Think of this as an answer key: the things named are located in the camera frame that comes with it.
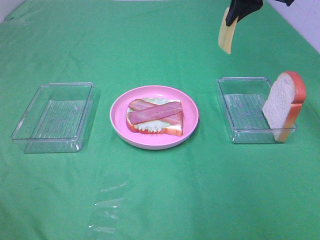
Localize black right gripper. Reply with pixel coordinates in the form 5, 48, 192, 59
225, 0, 294, 27

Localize yellow cheese slice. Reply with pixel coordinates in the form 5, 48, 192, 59
218, 7, 238, 55

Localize bread slice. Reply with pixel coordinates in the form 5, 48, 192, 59
262, 71, 307, 143
126, 98, 183, 137

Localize bacon strip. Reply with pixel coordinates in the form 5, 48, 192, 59
128, 98, 183, 125
127, 100, 183, 125

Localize green lettuce leaf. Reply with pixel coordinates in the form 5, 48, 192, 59
129, 97, 171, 133

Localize right clear plastic tray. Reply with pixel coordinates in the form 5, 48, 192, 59
217, 76, 297, 144

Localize clear plastic tray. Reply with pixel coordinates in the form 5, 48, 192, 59
217, 76, 297, 144
11, 82, 94, 154

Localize pink round plate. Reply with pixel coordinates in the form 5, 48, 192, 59
109, 85, 199, 150

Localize green tablecloth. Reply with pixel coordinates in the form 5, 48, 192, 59
0, 0, 320, 240

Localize left clear plastic tray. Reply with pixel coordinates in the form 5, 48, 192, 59
11, 82, 94, 154

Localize clear plastic film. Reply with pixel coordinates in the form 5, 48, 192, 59
87, 172, 129, 240

